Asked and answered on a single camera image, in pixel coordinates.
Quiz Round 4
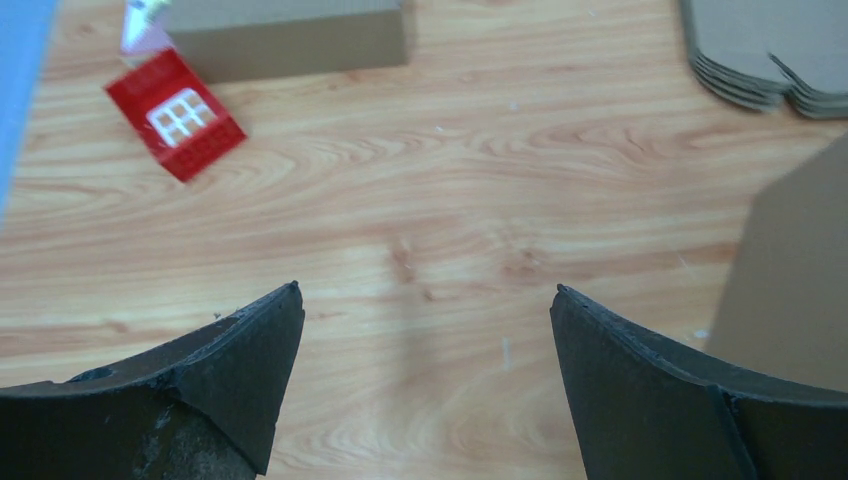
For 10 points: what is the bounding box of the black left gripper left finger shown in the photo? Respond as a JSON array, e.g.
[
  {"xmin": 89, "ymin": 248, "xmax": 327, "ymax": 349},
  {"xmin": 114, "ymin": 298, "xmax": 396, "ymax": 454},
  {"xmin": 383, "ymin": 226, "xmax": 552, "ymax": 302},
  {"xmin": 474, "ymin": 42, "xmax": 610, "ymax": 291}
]
[{"xmin": 1, "ymin": 282, "xmax": 305, "ymax": 479}]

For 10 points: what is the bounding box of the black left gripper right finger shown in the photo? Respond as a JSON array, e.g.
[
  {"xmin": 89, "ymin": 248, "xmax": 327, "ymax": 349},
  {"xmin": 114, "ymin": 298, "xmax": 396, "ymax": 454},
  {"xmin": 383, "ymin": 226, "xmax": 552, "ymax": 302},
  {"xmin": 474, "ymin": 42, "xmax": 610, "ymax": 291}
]
[{"xmin": 550, "ymin": 285, "xmax": 847, "ymax": 479}]

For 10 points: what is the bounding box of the brown cardboard box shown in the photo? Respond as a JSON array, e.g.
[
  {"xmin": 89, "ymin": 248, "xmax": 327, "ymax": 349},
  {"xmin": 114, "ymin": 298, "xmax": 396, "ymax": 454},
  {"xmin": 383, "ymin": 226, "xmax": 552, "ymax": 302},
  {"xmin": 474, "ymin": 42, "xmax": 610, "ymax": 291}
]
[
  {"xmin": 705, "ymin": 137, "xmax": 847, "ymax": 391},
  {"xmin": 164, "ymin": 0, "xmax": 413, "ymax": 83}
]

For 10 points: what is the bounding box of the closed brown cardboard box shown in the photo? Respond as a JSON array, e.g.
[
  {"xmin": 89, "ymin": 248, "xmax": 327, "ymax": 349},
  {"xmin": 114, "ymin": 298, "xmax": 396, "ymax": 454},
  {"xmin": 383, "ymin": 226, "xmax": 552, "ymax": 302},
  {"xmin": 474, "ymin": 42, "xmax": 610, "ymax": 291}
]
[{"xmin": 164, "ymin": 0, "xmax": 413, "ymax": 83}]

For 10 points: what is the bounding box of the red plastic window block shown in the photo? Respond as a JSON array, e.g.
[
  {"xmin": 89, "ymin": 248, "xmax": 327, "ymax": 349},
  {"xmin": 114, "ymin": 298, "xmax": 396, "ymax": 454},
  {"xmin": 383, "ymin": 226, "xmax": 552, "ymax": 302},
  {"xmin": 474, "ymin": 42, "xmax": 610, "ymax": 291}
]
[{"xmin": 105, "ymin": 48, "xmax": 247, "ymax": 183}]

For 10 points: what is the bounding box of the stack of flat cardboard sheets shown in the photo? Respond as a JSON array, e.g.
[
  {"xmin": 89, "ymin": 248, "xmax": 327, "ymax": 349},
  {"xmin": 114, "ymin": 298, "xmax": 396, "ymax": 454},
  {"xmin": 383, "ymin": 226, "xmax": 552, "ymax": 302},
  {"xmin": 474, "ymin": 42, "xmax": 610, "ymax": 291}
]
[{"xmin": 679, "ymin": 1, "xmax": 847, "ymax": 119}]

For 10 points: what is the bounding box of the playing card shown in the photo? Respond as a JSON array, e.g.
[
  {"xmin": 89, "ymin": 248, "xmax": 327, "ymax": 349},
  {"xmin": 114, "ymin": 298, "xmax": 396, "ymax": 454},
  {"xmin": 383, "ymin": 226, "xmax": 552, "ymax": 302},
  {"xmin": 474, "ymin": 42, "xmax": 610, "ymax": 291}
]
[{"xmin": 120, "ymin": 0, "xmax": 172, "ymax": 57}]

